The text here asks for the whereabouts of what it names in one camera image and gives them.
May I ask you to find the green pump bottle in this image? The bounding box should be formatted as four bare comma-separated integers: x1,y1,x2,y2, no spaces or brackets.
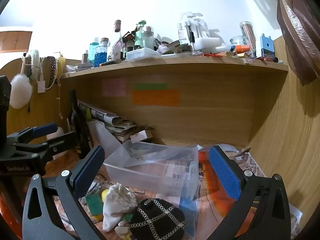
134,20,147,50

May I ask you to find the pink sticky note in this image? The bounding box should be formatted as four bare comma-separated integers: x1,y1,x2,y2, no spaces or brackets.
102,78,127,97

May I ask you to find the clear bottle with brown cap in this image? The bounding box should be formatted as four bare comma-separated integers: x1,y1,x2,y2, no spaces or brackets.
110,20,124,61

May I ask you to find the jar of blue beads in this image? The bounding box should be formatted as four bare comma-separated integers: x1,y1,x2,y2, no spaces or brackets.
94,38,110,68

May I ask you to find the glass bottle with silver cap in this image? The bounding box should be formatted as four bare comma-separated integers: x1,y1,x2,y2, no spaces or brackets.
142,26,154,49

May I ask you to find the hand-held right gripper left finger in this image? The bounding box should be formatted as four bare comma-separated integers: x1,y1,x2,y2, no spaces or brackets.
22,145,105,240

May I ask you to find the wooden cabinet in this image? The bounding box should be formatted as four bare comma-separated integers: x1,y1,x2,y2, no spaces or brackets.
0,31,33,53

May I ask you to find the clear plastic storage bin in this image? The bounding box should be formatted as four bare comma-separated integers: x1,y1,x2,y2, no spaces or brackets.
103,140,201,201

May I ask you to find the blue box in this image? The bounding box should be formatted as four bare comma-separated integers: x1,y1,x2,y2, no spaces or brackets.
259,33,276,59

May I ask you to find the wooden shelf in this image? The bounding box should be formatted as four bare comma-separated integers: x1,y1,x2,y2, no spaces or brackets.
60,55,289,79

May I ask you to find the orange sticky note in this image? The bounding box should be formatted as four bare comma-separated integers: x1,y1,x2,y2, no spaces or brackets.
132,89,181,107

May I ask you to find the green sticky note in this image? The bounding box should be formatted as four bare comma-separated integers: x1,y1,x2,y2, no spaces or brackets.
134,83,168,90

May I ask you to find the brown patterned headband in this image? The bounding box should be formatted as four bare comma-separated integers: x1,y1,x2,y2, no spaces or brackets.
41,56,58,89

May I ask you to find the brown curtain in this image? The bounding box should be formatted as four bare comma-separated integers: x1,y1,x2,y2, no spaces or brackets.
231,0,320,87

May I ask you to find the white fluffy pom-pom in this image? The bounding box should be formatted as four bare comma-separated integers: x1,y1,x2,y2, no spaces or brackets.
9,74,33,110

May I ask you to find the stack of magazines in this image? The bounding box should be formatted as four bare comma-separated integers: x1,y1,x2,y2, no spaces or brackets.
77,99,154,144

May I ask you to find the blue liquid bottle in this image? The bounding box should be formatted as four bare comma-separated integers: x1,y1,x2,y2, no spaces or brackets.
89,37,100,65

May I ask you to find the blue booklet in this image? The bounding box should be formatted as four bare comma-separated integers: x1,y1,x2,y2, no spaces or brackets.
179,197,199,239

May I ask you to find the tall copper cylinder jar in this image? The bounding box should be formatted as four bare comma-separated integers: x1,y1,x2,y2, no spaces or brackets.
239,21,257,57

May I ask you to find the white crumpled cloth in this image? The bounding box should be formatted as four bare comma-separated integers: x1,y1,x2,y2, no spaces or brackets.
102,183,138,232

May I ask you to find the black and gold lipstick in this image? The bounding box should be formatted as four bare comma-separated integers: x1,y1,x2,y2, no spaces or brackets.
99,59,122,67

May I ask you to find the orange printed table mat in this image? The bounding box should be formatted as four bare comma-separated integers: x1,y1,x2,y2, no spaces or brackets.
0,144,267,240

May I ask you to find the black cap with chain pattern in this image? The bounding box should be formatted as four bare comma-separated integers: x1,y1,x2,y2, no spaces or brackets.
129,198,186,240

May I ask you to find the green and yellow sponge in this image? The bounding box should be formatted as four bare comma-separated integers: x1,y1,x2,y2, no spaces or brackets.
85,189,109,222

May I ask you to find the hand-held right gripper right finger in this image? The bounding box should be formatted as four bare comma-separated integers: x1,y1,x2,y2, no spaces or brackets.
207,145,292,240

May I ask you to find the dark wine bottle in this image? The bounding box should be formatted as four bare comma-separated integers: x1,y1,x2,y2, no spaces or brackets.
68,89,91,159

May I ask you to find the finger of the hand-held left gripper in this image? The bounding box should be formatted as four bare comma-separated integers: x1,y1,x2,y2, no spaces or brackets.
12,131,80,161
7,123,58,146

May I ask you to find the round glass jar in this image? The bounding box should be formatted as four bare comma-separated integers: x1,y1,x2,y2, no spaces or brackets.
229,36,250,53

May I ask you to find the white fluffy headband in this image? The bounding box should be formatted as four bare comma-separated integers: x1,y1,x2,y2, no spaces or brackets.
26,49,43,81

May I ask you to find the clear pump bottle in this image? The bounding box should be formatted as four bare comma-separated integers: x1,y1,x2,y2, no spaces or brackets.
178,12,210,46

